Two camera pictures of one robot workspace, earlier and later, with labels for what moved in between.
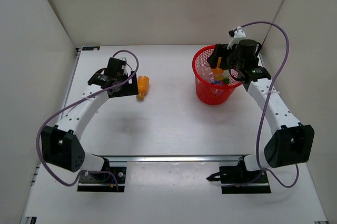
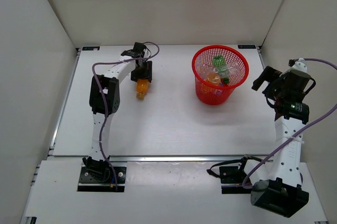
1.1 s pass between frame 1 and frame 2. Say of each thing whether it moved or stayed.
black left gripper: moved
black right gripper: moved
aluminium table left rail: stayed
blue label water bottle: moved
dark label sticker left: stayed
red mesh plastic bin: stayed
